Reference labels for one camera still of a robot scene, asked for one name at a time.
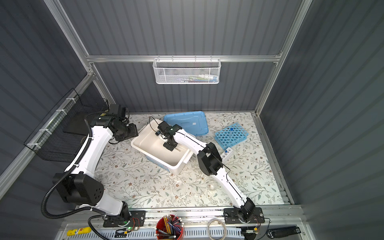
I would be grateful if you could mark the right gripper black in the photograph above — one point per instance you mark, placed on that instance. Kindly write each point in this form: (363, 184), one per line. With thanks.
(170, 148)

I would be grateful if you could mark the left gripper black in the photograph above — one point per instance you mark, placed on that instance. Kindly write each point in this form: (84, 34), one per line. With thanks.
(133, 133)

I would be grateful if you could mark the white plastic storage bin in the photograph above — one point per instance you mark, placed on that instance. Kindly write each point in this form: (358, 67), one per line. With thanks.
(152, 146)

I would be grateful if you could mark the white test tube rack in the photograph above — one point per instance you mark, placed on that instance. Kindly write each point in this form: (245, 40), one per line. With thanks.
(225, 159)

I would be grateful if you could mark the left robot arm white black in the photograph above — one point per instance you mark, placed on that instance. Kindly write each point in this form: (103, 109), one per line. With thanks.
(78, 185)

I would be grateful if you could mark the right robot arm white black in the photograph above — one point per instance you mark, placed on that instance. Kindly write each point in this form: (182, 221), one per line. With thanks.
(210, 163)

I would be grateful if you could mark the blue plastic bin lid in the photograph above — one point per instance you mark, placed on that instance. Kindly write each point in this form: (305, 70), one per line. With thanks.
(194, 123)

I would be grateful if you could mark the clear petri dish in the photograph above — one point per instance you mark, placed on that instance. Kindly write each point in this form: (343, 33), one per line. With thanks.
(179, 189)

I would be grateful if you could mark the blue test tube rack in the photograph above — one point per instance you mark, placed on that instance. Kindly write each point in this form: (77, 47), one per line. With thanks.
(227, 139)

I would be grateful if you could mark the red pencil cup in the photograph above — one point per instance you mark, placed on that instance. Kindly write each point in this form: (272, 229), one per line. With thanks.
(170, 227)

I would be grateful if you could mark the yellow marker bottle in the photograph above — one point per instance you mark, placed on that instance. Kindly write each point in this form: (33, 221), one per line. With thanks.
(79, 231)

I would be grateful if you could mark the black device on shelf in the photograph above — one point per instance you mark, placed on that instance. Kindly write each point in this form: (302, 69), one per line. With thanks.
(283, 232)

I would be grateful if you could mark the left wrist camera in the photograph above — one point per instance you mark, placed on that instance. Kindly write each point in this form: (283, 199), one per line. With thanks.
(118, 111)

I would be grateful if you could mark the white wire wall basket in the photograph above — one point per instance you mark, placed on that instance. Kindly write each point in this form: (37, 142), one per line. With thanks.
(195, 72)

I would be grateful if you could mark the black wire side basket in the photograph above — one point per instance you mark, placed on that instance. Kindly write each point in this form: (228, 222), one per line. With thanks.
(60, 136)

